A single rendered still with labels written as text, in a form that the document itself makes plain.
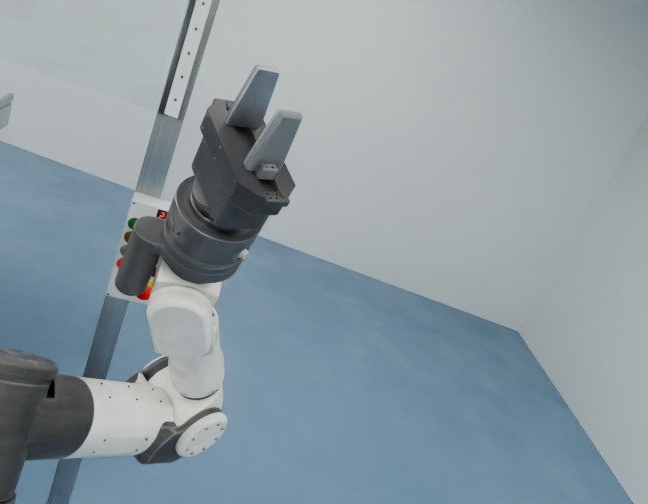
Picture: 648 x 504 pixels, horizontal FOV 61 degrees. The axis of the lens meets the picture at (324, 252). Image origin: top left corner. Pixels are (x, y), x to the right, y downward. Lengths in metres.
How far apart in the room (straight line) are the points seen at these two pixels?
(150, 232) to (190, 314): 0.09
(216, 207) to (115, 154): 4.27
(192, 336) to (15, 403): 0.17
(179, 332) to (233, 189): 0.21
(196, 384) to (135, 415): 0.08
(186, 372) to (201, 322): 0.15
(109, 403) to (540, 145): 4.34
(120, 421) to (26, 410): 0.13
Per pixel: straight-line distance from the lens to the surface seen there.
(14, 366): 0.59
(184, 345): 0.63
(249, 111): 0.49
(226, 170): 0.47
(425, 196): 4.61
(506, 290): 5.09
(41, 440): 0.64
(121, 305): 1.52
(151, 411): 0.75
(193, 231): 0.51
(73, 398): 0.66
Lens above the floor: 1.63
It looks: 20 degrees down
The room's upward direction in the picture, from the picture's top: 23 degrees clockwise
